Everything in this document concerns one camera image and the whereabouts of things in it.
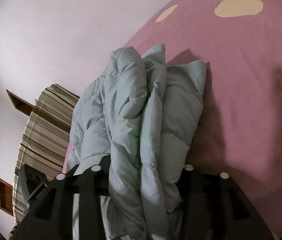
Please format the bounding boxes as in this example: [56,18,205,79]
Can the light blue puffer jacket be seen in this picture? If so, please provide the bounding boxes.
[66,44,208,240]

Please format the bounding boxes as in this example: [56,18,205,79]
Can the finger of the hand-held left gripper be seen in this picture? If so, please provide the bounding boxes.
[18,163,48,214]

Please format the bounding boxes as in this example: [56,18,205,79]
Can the striped cushion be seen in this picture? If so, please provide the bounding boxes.
[7,84,81,239]

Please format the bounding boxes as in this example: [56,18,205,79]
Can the brown wooden frame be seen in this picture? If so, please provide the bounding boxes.
[6,89,35,117]
[0,177,15,216]

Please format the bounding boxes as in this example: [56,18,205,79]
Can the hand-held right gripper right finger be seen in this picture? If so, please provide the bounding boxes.
[175,164,276,240]

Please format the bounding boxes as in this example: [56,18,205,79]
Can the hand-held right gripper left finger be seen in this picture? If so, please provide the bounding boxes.
[12,155,112,240]

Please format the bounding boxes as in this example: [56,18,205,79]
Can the pink bedspread with cream dots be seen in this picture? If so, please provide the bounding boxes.
[62,0,282,240]

